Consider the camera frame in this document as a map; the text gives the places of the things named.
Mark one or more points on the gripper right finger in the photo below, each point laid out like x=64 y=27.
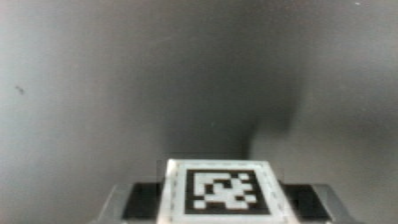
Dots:
x=317 y=204

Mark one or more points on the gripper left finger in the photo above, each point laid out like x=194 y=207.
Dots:
x=132 y=204

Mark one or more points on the white leg with marker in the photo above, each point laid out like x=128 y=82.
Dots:
x=223 y=192

